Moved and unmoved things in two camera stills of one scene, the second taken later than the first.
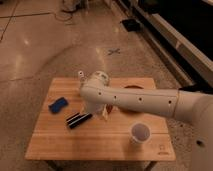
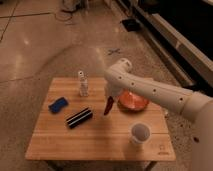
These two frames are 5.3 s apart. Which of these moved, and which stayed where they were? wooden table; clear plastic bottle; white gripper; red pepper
Moved: white gripper
Stayed: wooden table; red pepper; clear plastic bottle
